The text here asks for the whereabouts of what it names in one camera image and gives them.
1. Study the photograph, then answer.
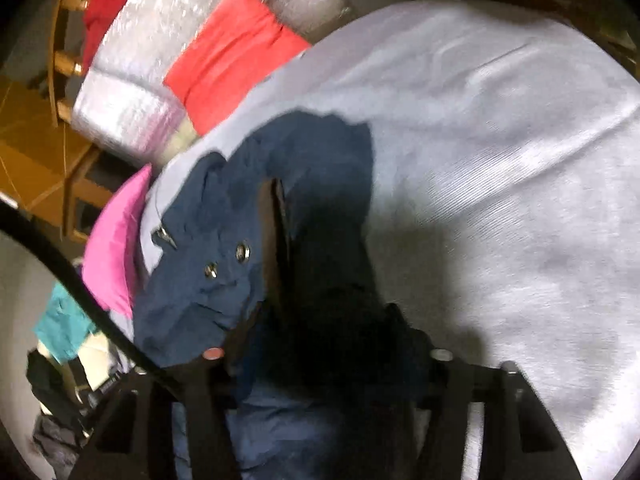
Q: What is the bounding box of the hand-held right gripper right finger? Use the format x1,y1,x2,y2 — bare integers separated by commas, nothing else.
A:
387,304,583,480

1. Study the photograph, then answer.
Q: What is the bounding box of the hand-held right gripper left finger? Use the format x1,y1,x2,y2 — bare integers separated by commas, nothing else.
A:
70,345,251,480

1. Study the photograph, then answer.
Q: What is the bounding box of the navy quilted jacket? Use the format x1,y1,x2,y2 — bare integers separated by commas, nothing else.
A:
132,111,436,480

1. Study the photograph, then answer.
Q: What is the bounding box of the black quilted jacket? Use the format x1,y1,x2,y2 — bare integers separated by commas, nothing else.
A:
32,412,87,463

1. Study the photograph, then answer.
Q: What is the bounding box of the black garment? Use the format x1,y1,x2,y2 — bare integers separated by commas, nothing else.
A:
25,350,86,416

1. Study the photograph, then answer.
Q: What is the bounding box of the teal shirt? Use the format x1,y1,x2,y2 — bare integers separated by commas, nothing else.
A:
32,280,98,365

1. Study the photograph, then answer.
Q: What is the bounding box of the pink pillow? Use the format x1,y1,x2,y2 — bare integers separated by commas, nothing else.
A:
82,164,153,318

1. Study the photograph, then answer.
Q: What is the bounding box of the grey bed sheet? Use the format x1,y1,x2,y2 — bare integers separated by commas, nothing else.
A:
107,0,640,480

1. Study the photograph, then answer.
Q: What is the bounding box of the wooden glass cabinet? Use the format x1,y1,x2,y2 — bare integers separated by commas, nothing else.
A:
62,145,151,241

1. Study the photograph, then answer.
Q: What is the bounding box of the red pillow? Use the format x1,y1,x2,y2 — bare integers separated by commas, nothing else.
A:
163,0,313,133

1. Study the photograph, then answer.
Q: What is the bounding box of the silver foil insulation mat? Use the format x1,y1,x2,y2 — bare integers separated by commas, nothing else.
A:
72,0,353,166

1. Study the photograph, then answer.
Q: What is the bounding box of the wooden stair railing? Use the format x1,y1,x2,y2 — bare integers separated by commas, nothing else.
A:
47,0,91,126

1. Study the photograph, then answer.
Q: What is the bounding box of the red garment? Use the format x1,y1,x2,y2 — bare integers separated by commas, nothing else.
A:
81,0,158,73

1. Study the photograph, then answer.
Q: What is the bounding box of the black cable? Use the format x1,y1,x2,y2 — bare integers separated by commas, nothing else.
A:
0,202,173,388

